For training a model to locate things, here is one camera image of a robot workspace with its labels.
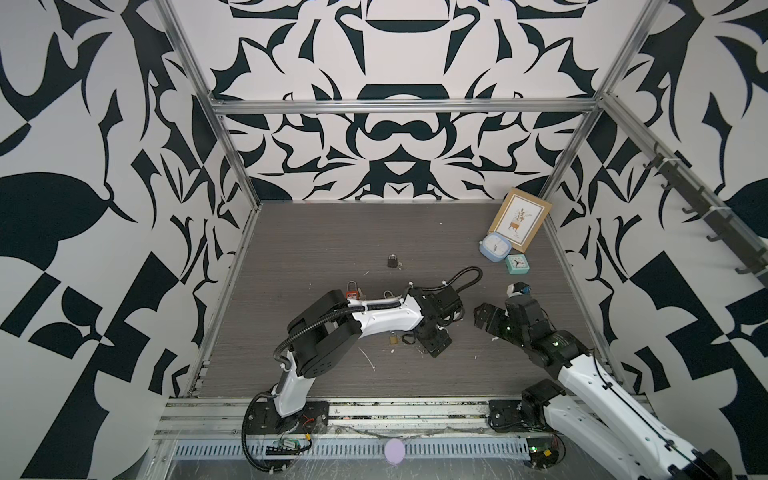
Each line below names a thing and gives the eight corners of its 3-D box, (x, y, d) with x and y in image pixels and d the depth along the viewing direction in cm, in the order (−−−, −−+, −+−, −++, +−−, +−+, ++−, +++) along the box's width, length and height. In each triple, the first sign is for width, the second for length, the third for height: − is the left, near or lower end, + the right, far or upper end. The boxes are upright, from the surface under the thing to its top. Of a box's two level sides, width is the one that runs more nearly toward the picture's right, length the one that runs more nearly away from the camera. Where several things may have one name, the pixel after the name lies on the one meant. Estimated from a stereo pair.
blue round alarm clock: (472, 251, 108) (475, 244, 105) (488, 235, 113) (491, 228, 110) (497, 267, 104) (500, 261, 101) (512, 249, 109) (515, 243, 106)
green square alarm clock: (508, 274, 102) (510, 271, 100) (503, 258, 106) (505, 254, 105) (529, 274, 102) (531, 271, 100) (523, 258, 106) (525, 254, 105)
